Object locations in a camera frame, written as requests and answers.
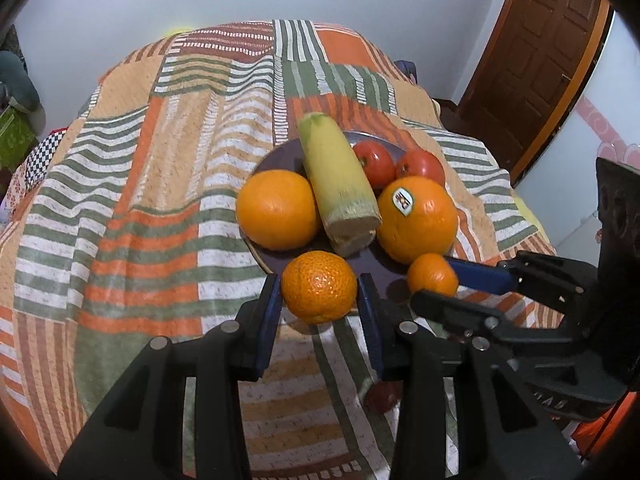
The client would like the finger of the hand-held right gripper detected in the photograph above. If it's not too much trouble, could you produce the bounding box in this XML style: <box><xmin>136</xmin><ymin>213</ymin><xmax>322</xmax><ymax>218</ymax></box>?
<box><xmin>411</xmin><ymin>289</ymin><xmax>576</xmax><ymax>356</ymax></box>
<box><xmin>445</xmin><ymin>251</ymin><xmax>583</xmax><ymax>313</ymax></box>

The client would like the large orange with sticker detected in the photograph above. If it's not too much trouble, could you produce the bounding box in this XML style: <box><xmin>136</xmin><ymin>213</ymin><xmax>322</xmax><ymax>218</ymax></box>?
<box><xmin>376</xmin><ymin>176</ymin><xmax>460</xmax><ymax>265</ymax></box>

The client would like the white wardrobe door with hearts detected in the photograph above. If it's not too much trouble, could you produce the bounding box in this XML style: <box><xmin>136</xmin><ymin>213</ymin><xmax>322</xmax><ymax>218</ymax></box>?
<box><xmin>515</xmin><ymin>10</ymin><xmax>640</xmax><ymax>271</ymax></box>

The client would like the striped patchwork blanket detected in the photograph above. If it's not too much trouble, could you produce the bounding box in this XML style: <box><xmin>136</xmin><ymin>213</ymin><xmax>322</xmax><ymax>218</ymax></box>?
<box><xmin>0</xmin><ymin>19</ymin><xmax>558</xmax><ymax>480</ymax></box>

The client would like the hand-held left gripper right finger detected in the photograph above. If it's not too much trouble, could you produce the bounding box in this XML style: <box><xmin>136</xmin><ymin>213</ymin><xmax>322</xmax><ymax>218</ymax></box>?
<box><xmin>357</xmin><ymin>274</ymin><xmax>583</xmax><ymax>480</ymax></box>

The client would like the brown wooden door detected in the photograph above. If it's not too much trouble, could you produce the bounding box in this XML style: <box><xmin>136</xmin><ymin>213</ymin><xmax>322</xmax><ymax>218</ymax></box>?
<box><xmin>457</xmin><ymin>0</ymin><xmax>616</xmax><ymax>181</ymax></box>

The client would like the small dark red fruit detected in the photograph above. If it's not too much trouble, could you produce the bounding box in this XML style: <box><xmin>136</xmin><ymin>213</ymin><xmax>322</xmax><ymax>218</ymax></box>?
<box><xmin>364</xmin><ymin>382</ymin><xmax>401</xmax><ymax>413</ymax></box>

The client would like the purple plate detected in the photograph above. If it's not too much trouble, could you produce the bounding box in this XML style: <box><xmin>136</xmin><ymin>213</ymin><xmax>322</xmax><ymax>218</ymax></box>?
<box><xmin>240</xmin><ymin>131</ymin><xmax>457</xmax><ymax>283</ymax></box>

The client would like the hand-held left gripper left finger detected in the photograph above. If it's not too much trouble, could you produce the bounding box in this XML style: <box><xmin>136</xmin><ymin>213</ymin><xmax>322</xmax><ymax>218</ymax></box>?
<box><xmin>57</xmin><ymin>274</ymin><xmax>283</xmax><ymax>480</ymax></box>

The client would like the floral checkered quilt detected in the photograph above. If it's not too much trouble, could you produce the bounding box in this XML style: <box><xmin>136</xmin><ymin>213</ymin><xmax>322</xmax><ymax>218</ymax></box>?
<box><xmin>0</xmin><ymin>127</ymin><xmax>68</xmax><ymax>223</ymax></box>

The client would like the small mandarin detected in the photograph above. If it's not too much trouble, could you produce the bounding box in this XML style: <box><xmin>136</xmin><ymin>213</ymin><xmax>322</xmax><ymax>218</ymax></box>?
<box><xmin>406</xmin><ymin>253</ymin><xmax>459</xmax><ymax>297</ymax></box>
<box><xmin>281</xmin><ymin>251</ymin><xmax>358</xmax><ymax>324</ymax></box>

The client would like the corn cob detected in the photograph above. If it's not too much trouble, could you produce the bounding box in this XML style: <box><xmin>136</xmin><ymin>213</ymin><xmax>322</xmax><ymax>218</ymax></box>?
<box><xmin>298</xmin><ymin>112</ymin><xmax>382</xmax><ymax>233</ymax></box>

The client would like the red tomato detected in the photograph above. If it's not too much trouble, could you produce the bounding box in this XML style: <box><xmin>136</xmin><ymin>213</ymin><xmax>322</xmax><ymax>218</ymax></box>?
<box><xmin>395</xmin><ymin>150</ymin><xmax>446</xmax><ymax>186</ymax></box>
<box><xmin>352</xmin><ymin>141</ymin><xmax>397</xmax><ymax>188</ymax></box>

